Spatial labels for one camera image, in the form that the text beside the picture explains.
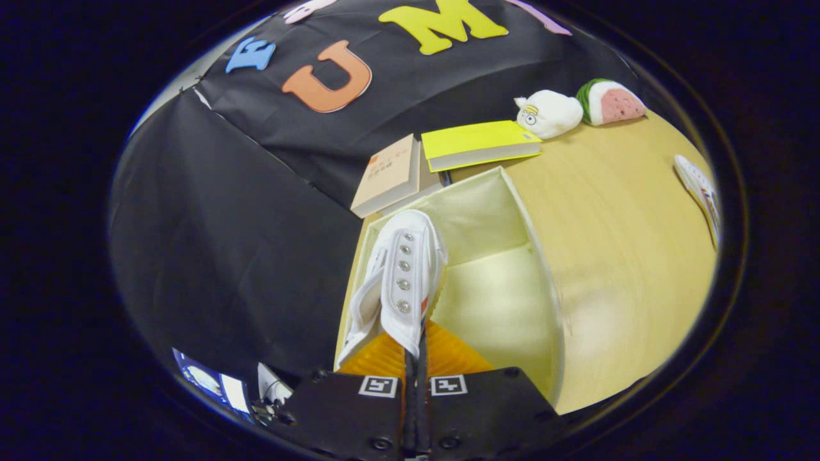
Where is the green fabric storage box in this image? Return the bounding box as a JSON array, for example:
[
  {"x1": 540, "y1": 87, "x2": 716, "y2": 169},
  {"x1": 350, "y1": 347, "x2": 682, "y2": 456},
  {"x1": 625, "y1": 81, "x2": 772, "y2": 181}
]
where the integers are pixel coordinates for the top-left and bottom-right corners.
[{"x1": 333, "y1": 166, "x2": 568, "y2": 405}]

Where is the black backdrop cloth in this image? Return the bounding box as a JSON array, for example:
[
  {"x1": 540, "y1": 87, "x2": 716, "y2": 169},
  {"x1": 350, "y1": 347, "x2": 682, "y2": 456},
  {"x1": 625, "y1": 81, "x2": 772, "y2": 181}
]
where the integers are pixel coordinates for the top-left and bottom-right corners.
[{"x1": 109, "y1": 0, "x2": 648, "y2": 385}]

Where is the yellow book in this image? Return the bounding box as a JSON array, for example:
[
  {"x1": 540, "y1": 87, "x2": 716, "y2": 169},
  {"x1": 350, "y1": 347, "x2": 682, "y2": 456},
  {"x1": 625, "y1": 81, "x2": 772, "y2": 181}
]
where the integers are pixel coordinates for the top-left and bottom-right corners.
[{"x1": 421, "y1": 120, "x2": 543, "y2": 173}]

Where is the watermelon slice plush toy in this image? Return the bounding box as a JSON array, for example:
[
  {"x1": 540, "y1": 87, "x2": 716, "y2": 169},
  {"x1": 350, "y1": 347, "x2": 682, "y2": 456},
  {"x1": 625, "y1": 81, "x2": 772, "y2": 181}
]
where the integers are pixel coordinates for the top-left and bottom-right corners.
[{"x1": 575, "y1": 78, "x2": 648, "y2": 127}]

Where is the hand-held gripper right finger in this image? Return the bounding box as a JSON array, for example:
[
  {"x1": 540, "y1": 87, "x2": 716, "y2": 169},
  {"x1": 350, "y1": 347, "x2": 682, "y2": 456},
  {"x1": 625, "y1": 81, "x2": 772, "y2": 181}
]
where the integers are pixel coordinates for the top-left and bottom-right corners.
[{"x1": 415, "y1": 319, "x2": 568, "y2": 461}]

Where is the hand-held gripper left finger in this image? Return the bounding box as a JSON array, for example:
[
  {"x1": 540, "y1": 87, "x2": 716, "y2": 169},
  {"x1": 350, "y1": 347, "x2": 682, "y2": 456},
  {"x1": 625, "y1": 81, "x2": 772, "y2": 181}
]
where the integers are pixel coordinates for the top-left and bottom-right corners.
[{"x1": 272, "y1": 330, "x2": 416, "y2": 461}]

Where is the white plush toy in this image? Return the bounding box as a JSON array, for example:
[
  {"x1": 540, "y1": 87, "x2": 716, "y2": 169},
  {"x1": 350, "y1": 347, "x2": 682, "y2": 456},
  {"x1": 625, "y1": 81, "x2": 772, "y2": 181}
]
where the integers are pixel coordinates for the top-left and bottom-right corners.
[{"x1": 514, "y1": 90, "x2": 584, "y2": 140}]

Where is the white canvas shoe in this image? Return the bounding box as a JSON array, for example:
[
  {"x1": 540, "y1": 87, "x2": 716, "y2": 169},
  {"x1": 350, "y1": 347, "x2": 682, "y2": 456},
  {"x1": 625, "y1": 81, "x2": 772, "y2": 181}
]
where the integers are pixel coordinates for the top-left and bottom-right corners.
[
  {"x1": 334, "y1": 209, "x2": 449, "y2": 372},
  {"x1": 673, "y1": 154, "x2": 723, "y2": 250}
]

